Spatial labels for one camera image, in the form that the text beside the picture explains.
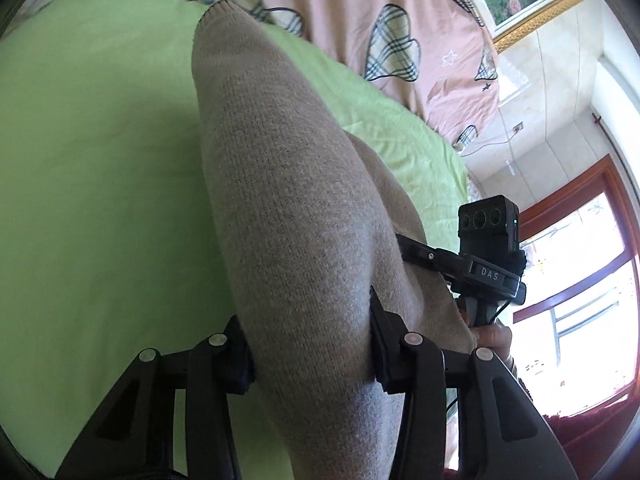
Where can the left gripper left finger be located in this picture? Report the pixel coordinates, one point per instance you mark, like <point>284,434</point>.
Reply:
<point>238,359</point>

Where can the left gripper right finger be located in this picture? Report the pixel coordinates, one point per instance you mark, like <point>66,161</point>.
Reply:
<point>389,362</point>

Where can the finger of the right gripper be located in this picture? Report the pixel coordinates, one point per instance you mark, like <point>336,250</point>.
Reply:
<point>417,253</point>

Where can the beige knit sweater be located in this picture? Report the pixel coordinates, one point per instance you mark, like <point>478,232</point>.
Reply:
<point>307,219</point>

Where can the red sleeve forearm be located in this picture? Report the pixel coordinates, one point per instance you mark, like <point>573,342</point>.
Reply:
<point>589,439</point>

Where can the person's right hand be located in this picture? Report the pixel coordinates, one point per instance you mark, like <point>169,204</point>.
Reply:
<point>496,337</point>

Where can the green bed sheet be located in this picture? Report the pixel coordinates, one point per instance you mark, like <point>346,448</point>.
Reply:
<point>108,240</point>

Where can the pink quilt with plaid hearts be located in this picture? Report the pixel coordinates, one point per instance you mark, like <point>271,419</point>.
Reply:
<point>436,57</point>

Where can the black camera box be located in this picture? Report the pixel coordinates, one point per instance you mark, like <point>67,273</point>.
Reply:
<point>490,229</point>

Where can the wooden window frame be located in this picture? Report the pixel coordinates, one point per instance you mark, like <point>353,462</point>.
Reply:
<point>576,339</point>

